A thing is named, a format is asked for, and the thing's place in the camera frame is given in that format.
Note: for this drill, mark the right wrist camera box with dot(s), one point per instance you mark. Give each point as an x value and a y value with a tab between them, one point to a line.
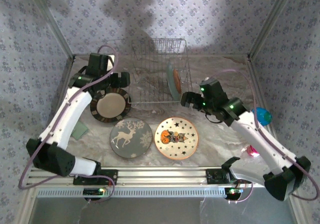
206	79

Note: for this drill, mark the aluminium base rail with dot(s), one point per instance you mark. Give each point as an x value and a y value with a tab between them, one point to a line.
162	176

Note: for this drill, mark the pink plastic cup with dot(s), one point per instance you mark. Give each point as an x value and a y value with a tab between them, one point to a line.
252	152

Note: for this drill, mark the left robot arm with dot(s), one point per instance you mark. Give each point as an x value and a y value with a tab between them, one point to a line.
65	119

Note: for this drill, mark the blue plastic cup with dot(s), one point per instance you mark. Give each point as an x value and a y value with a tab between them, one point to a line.
262	115

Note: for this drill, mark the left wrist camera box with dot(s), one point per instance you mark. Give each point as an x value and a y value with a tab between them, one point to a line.
111	61

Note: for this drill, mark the white star pumpkin plate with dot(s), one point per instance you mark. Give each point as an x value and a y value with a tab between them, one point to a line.
175	136

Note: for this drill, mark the grey reindeer plate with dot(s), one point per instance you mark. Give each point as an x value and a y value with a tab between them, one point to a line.
130	139

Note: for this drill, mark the aluminium frame leg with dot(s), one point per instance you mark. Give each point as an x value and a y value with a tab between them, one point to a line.
301	211
25	209

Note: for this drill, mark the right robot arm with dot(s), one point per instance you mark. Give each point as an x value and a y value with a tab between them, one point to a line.
262	139

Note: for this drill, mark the pale green ceramic plate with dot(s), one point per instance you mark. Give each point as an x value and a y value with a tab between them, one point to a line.
171	84

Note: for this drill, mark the green-blue flat sponge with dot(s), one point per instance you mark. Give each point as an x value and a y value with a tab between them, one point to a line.
80	131

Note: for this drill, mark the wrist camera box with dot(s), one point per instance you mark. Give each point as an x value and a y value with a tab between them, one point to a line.
206	79
111	61

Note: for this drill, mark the aluminium corner post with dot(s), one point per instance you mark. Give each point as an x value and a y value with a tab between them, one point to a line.
268	26
55	26

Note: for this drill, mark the aluminium wall-foot rail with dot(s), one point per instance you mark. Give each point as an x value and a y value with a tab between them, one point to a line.
217	55

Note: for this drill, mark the brown striped-rim plate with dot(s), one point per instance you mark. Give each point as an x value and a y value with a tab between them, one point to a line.
111	106

